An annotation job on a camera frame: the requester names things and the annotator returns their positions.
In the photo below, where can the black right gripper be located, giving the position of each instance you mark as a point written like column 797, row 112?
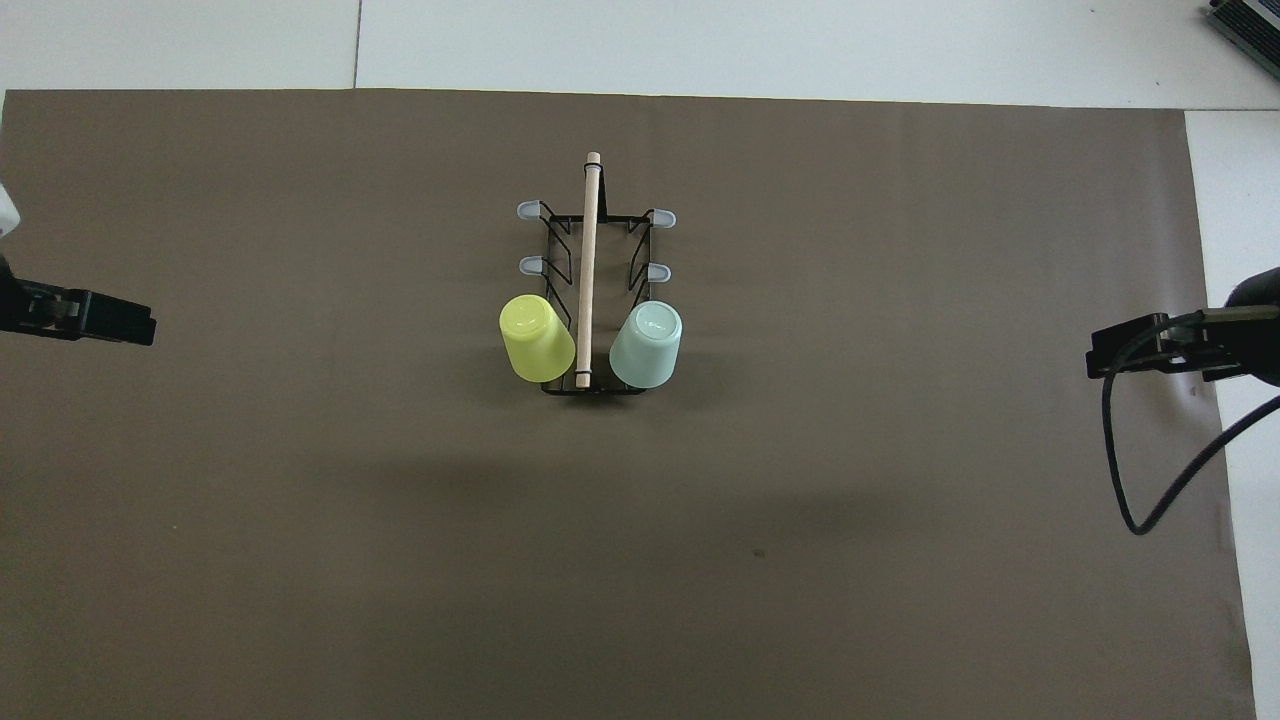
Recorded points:
column 1260, row 345

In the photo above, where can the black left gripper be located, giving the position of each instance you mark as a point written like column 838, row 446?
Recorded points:
column 8, row 305

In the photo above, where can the yellow plastic cup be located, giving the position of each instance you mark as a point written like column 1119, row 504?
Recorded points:
column 535, row 340

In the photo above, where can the green plastic cup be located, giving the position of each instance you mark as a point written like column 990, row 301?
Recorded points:
column 645, row 345

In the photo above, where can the grey ribbed metal device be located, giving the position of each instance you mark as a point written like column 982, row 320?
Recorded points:
column 1250, row 20

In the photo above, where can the brown table mat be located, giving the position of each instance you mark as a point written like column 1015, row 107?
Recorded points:
column 400, row 550

